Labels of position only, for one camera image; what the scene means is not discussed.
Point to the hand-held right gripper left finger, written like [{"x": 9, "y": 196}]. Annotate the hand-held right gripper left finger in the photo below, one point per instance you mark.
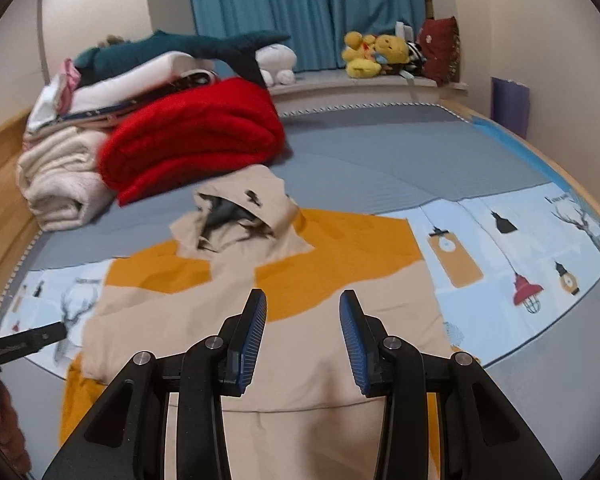
[{"x": 252, "y": 342}]

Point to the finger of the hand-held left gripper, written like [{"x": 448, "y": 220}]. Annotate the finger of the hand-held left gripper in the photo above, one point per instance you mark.
[{"x": 50, "y": 335}]

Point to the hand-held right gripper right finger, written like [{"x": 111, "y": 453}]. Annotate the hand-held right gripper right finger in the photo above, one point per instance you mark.
[{"x": 352, "y": 342}]

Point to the beige and mustard hooded jacket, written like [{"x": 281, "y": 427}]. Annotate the beige and mustard hooded jacket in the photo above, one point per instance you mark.
[{"x": 190, "y": 320}]

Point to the person's left forearm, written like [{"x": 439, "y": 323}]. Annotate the person's left forearm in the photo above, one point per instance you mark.
[{"x": 5, "y": 430}]

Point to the wooden headboard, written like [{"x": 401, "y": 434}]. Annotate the wooden headboard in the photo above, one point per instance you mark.
[{"x": 0, "y": 200}]

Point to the cream fleece folded blanket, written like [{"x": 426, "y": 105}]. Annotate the cream fleece folded blanket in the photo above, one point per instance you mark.
[{"x": 60, "y": 180}]

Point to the light blue printed bed runner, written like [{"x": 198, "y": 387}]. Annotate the light blue printed bed runner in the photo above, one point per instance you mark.
[{"x": 505, "y": 260}]

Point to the bed with grey sheet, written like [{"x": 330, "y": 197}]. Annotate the bed with grey sheet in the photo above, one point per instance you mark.
[{"x": 405, "y": 160}]

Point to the red folded blanket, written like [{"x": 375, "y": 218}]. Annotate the red folded blanket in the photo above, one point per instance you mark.
[{"x": 195, "y": 130}]

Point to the folded pale sheets stack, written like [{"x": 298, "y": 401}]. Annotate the folded pale sheets stack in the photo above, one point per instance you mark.
[{"x": 105, "y": 112}]

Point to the white window ledge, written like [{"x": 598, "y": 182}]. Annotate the white window ledge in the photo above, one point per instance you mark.
[{"x": 370, "y": 92}]

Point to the white wardrobe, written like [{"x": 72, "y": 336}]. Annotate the white wardrobe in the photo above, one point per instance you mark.
[{"x": 10, "y": 75}]

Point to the white folded quilt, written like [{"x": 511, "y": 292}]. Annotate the white folded quilt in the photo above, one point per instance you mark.
[{"x": 145, "y": 75}]

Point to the white plush toy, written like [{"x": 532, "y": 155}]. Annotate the white plush toy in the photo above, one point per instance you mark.
[{"x": 277, "y": 62}]

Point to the yellow duck plush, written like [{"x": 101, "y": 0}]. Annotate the yellow duck plush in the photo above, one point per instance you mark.
[{"x": 359, "y": 57}]

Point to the black and white plush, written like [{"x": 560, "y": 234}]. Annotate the black and white plush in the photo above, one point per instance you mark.
[{"x": 416, "y": 57}]

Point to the yellow bear plush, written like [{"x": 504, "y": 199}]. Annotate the yellow bear plush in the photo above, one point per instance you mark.
[{"x": 392, "y": 52}]

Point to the teal shark plush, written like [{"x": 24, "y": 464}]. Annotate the teal shark plush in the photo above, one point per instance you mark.
[{"x": 145, "y": 52}]

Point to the small brown plush toy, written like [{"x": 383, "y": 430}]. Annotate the small brown plush toy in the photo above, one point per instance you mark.
[{"x": 111, "y": 41}]

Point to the dark red cushion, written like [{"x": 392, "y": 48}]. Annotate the dark red cushion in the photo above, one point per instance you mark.
[{"x": 439, "y": 50}]

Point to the white plastic item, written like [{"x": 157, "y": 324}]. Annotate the white plastic item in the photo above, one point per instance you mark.
[{"x": 403, "y": 31}]

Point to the blue curtain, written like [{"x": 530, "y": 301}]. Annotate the blue curtain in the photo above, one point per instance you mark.
[{"x": 280, "y": 5}]

